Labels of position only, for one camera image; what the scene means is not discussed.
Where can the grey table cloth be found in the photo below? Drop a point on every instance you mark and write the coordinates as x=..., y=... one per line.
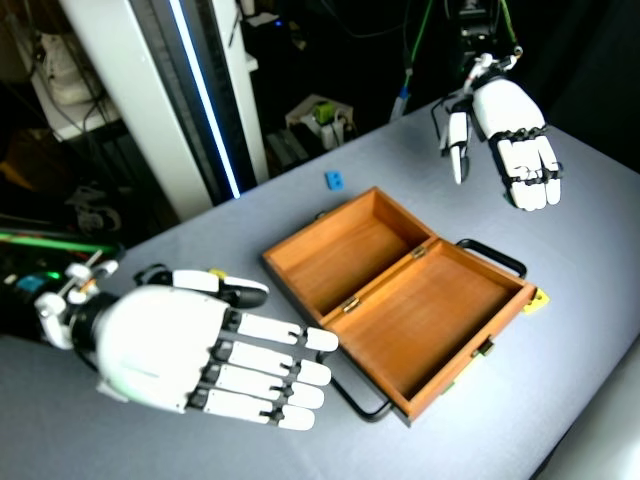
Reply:
x=500, y=425

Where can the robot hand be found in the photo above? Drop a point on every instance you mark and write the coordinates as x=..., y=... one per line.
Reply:
x=505, y=107
x=155, y=340

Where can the blue toy block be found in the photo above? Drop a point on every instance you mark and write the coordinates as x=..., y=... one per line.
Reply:
x=334, y=180

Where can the white power strip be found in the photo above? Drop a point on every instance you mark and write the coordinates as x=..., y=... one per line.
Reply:
x=305, y=117

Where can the yellow toy block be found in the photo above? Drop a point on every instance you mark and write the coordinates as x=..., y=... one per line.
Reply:
x=218, y=274
x=539, y=301

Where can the green plug adapter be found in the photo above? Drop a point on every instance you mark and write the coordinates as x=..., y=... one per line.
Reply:
x=323, y=110

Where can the white column with blue light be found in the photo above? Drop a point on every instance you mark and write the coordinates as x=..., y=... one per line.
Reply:
x=150, y=100

